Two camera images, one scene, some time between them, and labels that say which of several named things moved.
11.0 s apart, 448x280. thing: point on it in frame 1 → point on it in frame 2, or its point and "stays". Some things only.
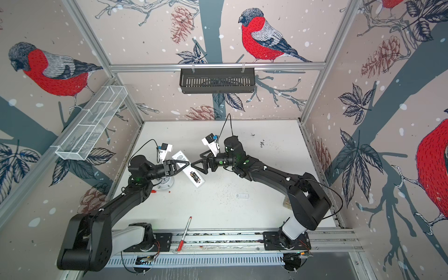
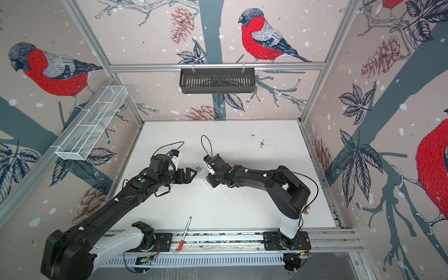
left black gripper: (175, 172) → (188, 178)
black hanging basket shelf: (217, 81) stays
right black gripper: (204, 170) → (212, 176)
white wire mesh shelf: (85, 132) stays
